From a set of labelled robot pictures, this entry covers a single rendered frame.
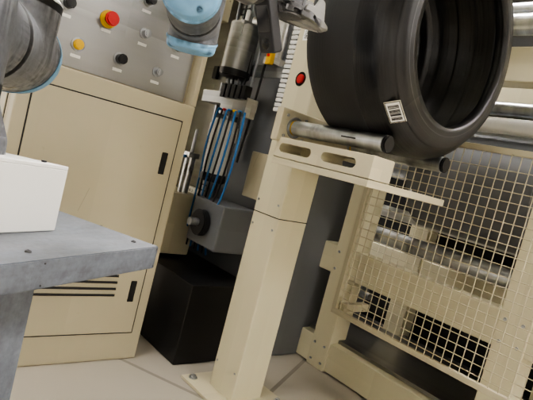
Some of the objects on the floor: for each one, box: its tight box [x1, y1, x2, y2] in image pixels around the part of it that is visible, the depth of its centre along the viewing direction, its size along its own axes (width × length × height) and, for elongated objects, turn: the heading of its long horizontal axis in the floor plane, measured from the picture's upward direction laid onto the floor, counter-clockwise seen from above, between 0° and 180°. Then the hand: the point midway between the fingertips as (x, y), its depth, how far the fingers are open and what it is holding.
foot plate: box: [181, 371, 282, 400], centre depth 170 cm, size 27×27×2 cm
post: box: [210, 0, 326, 400], centre depth 160 cm, size 13×13×250 cm
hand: (321, 31), depth 112 cm, fingers closed
